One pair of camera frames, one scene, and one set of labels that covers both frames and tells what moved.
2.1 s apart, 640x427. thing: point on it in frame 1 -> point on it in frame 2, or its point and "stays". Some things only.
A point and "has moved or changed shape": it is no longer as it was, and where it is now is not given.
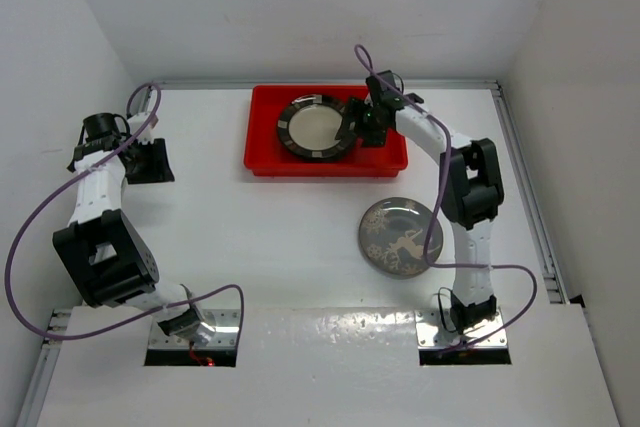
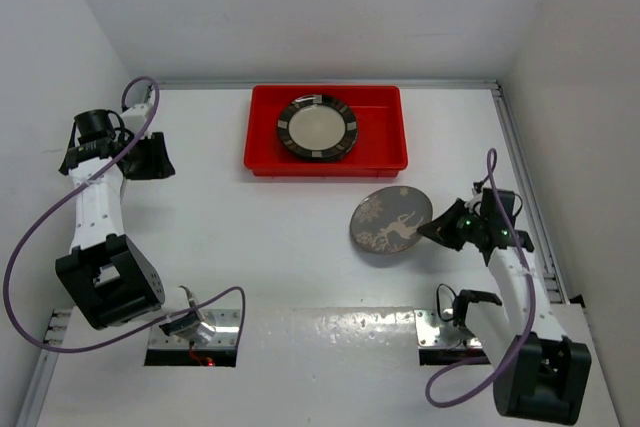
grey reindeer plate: [393, 236] has moved or changed shape
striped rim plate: [308, 125] stays
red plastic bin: [265, 155] stays
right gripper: [376, 138] -> [439, 227]
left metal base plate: [227, 335] stays
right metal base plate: [432, 333] stays
